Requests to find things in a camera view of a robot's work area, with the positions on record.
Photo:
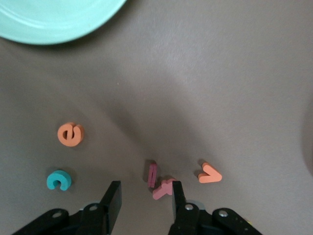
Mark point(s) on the orange foam letter v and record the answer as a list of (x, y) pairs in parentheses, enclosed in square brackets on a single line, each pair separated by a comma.
[(210, 178)]

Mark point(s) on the pink foam letter f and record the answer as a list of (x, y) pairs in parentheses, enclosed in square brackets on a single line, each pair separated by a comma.
[(162, 191)]

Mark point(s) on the orange foam letter e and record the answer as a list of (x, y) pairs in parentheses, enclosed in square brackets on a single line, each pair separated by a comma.
[(73, 140)]

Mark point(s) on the light green plate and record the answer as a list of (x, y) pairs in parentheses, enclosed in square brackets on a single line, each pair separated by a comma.
[(49, 19)]

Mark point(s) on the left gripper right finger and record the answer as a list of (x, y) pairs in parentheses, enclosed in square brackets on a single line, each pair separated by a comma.
[(179, 208)]

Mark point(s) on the brown paper table cover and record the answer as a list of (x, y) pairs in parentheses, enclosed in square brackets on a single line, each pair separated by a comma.
[(195, 73)]

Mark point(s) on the dark pink foam letter l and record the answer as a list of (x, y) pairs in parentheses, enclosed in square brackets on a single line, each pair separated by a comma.
[(152, 175)]

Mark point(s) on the teal foam letter c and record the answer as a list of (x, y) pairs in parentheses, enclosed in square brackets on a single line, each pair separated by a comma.
[(52, 181)]

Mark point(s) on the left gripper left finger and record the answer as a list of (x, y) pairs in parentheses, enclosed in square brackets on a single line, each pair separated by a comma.
[(113, 203)]

